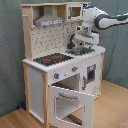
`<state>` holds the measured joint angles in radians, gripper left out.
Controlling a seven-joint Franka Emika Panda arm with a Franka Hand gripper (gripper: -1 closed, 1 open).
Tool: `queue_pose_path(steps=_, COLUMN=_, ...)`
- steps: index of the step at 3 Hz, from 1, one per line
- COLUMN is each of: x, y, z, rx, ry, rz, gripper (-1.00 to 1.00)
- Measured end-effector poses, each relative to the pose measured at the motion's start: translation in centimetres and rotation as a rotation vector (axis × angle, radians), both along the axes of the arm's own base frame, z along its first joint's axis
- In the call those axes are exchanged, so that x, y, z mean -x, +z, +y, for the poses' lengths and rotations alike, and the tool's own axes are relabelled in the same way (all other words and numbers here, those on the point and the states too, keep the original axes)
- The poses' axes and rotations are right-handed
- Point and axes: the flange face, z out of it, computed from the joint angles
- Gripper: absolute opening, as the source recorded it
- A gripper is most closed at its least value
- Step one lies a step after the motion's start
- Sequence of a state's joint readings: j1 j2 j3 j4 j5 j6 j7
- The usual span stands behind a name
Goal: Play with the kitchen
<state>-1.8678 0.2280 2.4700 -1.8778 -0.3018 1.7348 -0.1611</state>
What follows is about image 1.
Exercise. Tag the grey range hood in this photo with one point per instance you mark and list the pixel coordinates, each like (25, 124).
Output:
(48, 18)

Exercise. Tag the red left stove knob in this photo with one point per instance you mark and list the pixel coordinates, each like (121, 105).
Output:
(56, 75)

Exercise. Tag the black toy stovetop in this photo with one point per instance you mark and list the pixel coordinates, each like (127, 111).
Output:
(52, 59)

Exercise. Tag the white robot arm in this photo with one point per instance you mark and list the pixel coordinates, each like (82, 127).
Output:
(94, 17)

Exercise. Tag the red right stove knob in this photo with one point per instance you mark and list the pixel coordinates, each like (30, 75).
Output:
(74, 69)

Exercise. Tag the white oven door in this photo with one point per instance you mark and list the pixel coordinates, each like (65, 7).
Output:
(63, 102)

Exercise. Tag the black toy faucet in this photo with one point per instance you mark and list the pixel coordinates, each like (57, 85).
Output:
(71, 44)

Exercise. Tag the red stove knob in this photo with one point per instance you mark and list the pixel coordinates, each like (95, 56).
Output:
(56, 75)
(74, 69)

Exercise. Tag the white toy microwave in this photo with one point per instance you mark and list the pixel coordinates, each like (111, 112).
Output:
(74, 12)

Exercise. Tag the grey cabinet door handle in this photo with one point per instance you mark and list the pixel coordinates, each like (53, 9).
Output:
(84, 83)

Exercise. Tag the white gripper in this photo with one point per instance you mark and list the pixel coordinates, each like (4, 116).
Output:
(86, 35)

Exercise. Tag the grey ice dispenser panel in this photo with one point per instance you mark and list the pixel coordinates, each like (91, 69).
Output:
(91, 73)

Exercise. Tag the wooden toy kitchen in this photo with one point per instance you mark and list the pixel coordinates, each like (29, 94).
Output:
(46, 40)

